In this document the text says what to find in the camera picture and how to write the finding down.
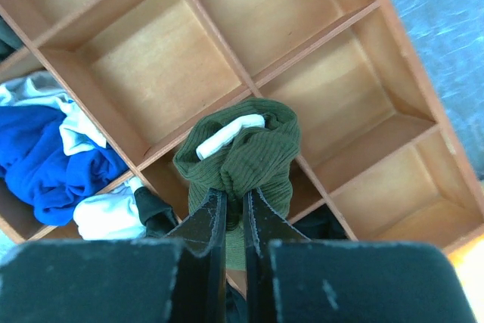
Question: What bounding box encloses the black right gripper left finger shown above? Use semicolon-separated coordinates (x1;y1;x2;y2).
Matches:
1;189;227;322

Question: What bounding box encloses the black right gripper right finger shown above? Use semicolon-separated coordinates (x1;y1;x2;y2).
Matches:
243;189;475;322

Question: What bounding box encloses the olive green underwear cream waistband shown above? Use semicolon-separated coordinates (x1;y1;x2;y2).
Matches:
173;98;301;270

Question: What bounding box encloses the orange compartment organizer box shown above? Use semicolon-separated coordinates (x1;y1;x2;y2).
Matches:
1;0;483;253

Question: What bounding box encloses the black white rolled underwear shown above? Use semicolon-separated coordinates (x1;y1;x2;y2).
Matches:
73;177;178;240

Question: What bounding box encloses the blue white rolled underwear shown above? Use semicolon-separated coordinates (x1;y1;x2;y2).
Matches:
1;71;128;226

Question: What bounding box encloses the grey rolled underwear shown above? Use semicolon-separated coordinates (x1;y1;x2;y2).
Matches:
0;18;23;61

